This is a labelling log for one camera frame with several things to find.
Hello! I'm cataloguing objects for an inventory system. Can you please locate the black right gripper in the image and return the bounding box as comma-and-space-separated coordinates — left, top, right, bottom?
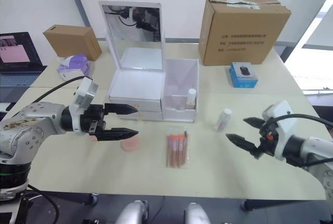
225, 117, 277, 160

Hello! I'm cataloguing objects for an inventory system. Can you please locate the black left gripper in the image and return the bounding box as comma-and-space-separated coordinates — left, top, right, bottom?
79, 103, 139, 142

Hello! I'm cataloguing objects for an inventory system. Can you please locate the white organizer drawer gold knob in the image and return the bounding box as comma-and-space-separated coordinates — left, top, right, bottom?
108, 97, 164, 113
117, 110, 164, 121

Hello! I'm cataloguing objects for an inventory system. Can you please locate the white mirrored makeup organizer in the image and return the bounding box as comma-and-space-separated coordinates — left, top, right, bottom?
98, 1, 200, 123

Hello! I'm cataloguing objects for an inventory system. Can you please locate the pink bottle white cap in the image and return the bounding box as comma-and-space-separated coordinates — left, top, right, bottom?
214, 108, 233, 132

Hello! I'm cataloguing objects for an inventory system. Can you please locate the blue computer mouse box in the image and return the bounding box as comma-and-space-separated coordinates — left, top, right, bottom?
228, 61, 259, 89

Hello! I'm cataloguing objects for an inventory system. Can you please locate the beige bottle white cap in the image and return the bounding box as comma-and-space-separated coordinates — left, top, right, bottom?
185, 88, 197, 110

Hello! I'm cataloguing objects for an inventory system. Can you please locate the purple tissue pack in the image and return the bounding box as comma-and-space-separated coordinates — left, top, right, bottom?
56, 53, 91, 81

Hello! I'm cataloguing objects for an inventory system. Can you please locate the silver rounded shape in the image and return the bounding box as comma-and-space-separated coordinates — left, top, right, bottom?
184, 202, 212, 224
114, 200, 149, 224

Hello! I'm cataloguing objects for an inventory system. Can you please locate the small plain cardboard box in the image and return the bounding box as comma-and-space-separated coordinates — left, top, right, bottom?
43, 24, 103, 62

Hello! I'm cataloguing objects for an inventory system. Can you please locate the large printed cardboard box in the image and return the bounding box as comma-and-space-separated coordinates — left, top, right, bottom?
198, 0, 292, 66

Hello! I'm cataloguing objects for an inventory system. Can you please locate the black laptop pink screen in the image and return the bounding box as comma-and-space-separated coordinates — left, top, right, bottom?
0, 31, 48, 104

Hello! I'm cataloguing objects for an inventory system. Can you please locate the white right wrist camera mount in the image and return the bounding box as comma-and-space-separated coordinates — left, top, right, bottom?
261, 100, 299, 162

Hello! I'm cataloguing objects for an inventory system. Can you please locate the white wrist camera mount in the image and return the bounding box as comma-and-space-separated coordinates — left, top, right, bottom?
261, 100, 299, 162
68, 77, 100, 134

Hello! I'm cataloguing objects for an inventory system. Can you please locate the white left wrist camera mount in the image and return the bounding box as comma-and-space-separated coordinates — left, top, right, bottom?
68, 77, 100, 134

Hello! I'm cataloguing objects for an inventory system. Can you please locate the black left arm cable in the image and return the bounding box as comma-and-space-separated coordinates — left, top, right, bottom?
4, 76, 93, 112

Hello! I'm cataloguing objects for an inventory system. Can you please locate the black floor cable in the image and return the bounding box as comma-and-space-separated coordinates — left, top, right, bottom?
24, 184, 62, 224

